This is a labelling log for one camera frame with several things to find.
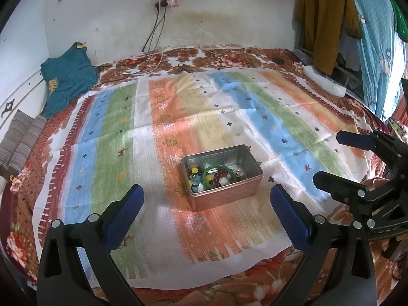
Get small multicolour glass bead bracelet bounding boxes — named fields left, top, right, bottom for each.
left=209, top=170, right=231, bottom=184

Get white plastic power strip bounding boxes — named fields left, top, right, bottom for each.
left=303, top=65, right=346, bottom=98

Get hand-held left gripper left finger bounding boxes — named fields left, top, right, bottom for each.
left=36, top=184, right=145, bottom=306

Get teal shirt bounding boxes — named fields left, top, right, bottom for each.
left=40, top=41, right=100, bottom=119

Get green jade bangle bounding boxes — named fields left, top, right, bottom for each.
left=203, top=164, right=238, bottom=188

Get green hanging cloth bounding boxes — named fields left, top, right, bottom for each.
left=390, top=0, right=408, bottom=43

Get blue patterned hanging cloth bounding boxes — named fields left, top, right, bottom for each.
left=346, top=0, right=407, bottom=120

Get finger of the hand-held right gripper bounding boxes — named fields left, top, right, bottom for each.
left=336, top=130, right=403, bottom=165
left=312, top=171, right=380, bottom=213

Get mustard hanging garment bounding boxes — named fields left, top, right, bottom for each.
left=293, top=0, right=362, bottom=75

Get yellow and dark bead bracelet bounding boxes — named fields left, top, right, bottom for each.
left=187, top=165, right=211, bottom=182

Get rectangular metal tin box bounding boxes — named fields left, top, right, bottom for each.
left=181, top=144, right=264, bottom=212

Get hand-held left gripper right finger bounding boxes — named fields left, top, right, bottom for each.
left=270, top=184, right=383, bottom=306

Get white bed headboard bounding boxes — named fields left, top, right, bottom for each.
left=0, top=70, right=48, bottom=128

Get grey striped cushion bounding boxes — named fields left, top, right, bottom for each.
left=0, top=109, right=48, bottom=177

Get striped pastel printed cloth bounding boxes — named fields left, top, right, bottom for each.
left=32, top=68, right=377, bottom=289

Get black cables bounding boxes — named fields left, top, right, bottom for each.
left=142, top=5, right=168, bottom=53

